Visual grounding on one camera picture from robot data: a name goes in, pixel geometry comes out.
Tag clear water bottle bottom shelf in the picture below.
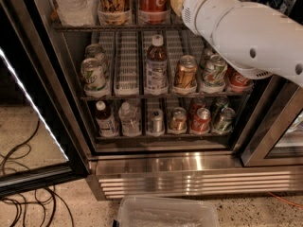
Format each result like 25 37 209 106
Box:
118 102 141 137

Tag silver can behind left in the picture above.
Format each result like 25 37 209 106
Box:
84 44 109 77

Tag brown tea bottle shelf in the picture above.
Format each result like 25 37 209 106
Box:
96 100 118 137
145 34 168 96

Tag gold can bottom shelf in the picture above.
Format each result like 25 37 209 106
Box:
169 107 187 132

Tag clear water bottle shelf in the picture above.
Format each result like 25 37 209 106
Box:
56 0 97 26
118 102 141 137

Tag green can bottom rear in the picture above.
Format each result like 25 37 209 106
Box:
211 96 229 118

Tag red cola can top shelf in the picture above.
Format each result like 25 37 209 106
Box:
138 0 169 25

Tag red can bottom rear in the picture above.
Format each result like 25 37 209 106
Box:
188 97 205 119

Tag red can bottom front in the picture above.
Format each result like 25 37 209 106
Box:
191 108 211 134

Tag silver can bottom shelf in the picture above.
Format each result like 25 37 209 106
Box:
149 109 164 134

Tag orange floor cable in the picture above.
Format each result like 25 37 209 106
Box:
268 191 303 210

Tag gold can middle shelf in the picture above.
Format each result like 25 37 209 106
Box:
173 55 198 90

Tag black floor cables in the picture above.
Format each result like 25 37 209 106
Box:
0 116 76 227

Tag empty white shelf tray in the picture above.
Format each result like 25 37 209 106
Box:
114 32 139 96

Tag brown tea bottle middle shelf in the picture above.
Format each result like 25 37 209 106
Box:
145 34 168 96

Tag clear water bottle top shelf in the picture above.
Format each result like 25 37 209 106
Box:
56 0 97 26

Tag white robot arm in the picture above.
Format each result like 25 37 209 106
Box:
170 0 303 86

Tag stainless steel fridge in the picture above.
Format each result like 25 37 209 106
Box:
38 0 303 200

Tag white green can middle left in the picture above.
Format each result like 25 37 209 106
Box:
80 58 106 97

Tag white green can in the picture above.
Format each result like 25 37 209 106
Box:
202 54 227 94
80 58 106 97

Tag clear plastic bin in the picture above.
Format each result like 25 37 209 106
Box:
112 196 220 227

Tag brown tea bottle bottom shelf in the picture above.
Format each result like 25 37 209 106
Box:
96 100 118 137

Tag white green can middle right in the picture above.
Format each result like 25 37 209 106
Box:
202 54 227 94

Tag green can bottom front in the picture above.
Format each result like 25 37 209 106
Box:
212 107 236 134

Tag red cola can front middle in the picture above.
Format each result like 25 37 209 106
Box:
228 68 253 93

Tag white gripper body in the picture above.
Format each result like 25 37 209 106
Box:
182 0 241 37

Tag silver can behind middle right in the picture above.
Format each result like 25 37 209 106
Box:
200 46 215 68

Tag right glass fridge door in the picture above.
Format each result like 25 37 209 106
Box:
241 82 303 166

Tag open glass fridge door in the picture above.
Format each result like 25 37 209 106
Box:
0 0 89 198

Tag gold patterned can top shelf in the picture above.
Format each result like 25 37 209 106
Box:
98 0 131 26

